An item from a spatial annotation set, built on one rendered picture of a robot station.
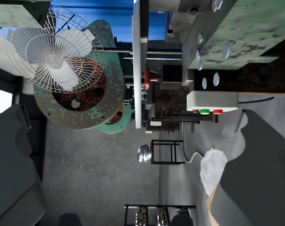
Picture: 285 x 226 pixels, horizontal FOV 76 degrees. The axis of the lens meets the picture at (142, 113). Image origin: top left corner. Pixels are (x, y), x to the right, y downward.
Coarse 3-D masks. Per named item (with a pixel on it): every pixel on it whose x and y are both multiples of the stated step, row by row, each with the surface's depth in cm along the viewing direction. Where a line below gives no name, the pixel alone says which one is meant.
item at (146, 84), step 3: (147, 69) 62; (147, 72) 62; (147, 75) 62; (147, 78) 62; (150, 78) 64; (153, 78) 64; (156, 78) 64; (147, 81) 62; (147, 84) 62; (147, 87) 64
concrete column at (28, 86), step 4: (24, 80) 533; (28, 80) 533; (32, 80) 534; (24, 84) 532; (28, 84) 532; (32, 84) 532; (128, 84) 538; (132, 84) 538; (24, 88) 530; (28, 88) 531; (32, 88) 531; (24, 92) 538; (28, 92) 537; (32, 92) 536
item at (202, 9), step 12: (144, 0) 25; (156, 0) 34; (168, 0) 34; (180, 0) 34; (192, 0) 34; (204, 0) 34; (144, 12) 25; (168, 12) 37; (180, 12) 37; (192, 12) 35; (204, 12) 37; (144, 24) 25; (144, 36) 25; (144, 48) 27; (144, 60) 32
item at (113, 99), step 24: (96, 24) 169; (48, 72) 165; (96, 72) 173; (120, 72) 166; (144, 72) 194; (48, 96) 163; (72, 96) 170; (96, 96) 171; (120, 96) 164; (144, 96) 202; (168, 96) 186; (72, 120) 161; (96, 120) 162; (168, 120) 232; (192, 120) 184; (216, 120) 178
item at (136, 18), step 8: (136, 0) 27; (136, 8) 26; (136, 16) 17; (136, 24) 17; (136, 32) 17; (136, 40) 18; (136, 48) 18; (136, 56) 18; (136, 64) 19; (136, 72) 19; (136, 80) 19; (136, 88) 20; (136, 96) 21; (136, 104) 22; (136, 112) 23; (136, 120) 25; (136, 128) 29
